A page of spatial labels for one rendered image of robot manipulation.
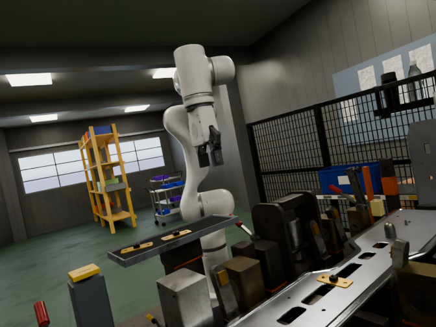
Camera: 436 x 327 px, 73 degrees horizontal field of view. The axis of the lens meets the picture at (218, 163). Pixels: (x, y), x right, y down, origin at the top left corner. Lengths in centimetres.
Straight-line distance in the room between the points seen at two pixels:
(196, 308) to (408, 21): 375
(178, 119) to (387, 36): 327
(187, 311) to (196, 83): 54
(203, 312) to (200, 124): 44
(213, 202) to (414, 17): 329
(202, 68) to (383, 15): 354
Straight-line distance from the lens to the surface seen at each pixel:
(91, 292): 79
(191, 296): 68
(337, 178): 170
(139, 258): 77
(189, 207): 119
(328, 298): 77
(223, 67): 81
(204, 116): 76
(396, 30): 409
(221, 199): 121
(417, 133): 142
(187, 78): 79
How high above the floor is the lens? 137
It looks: 2 degrees down
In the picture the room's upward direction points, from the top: 11 degrees counter-clockwise
